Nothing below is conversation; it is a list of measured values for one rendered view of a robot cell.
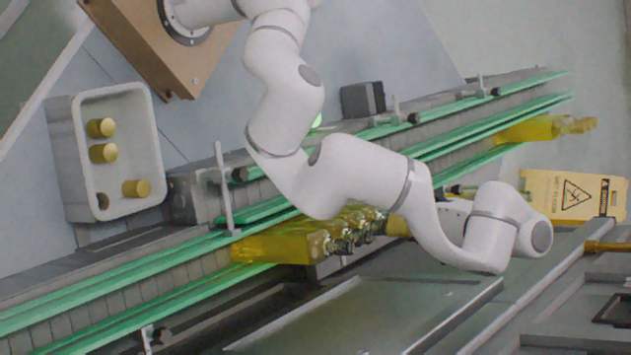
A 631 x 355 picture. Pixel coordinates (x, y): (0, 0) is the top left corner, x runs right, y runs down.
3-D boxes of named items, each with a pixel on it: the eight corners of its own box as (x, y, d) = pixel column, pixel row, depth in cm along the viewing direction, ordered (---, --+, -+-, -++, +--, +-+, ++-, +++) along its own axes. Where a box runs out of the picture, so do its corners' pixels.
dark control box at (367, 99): (342, 118, 210) (370, 115, 205) (338, 87, 209) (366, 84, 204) (360, 113, 217) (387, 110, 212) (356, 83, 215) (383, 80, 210)
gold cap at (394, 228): (386, 240, 151) (407, 240, 148) (384, 221, 151) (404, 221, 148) (396, 234, 154) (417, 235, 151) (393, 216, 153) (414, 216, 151)
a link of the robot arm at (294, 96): (232, 66, 130) (208, 126, 120) (264, 3, 121) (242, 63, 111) (310, 102, 133) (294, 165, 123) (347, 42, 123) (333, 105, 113)
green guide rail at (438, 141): (214, 224, 154) (245, 224, 149) (213, 218, 154) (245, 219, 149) (552, 95, 290) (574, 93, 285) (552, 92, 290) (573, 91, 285)
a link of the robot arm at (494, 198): (490, 238, 119) (506, 176, 120) (440, 234, 127) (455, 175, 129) (552, 266, 127) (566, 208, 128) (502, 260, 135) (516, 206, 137)
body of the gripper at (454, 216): (504, 253, 138) (458, 249, 148) (495, 195, 137) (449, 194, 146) (474, 268, 134) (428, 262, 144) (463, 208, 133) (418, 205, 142)
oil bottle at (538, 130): (496, 144, 252) (583, 139, 235) (493, 125, 251) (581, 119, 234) (503, 140, 256) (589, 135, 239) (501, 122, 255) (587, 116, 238)
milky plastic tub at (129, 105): (66, 224, 143) (97, 225, 137) (42, 98, 139) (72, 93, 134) (139, 200, 156) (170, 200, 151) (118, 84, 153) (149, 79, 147)
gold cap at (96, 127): (84, 120, 144) (99, 118, 142) (99, 117, 147) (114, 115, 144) (87, 140, 145) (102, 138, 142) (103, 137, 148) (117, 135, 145)
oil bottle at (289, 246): (233, 261, 158) (321, 266, 145) (227, 234, 157) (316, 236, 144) (251, 253, 162) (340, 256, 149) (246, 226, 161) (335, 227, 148)
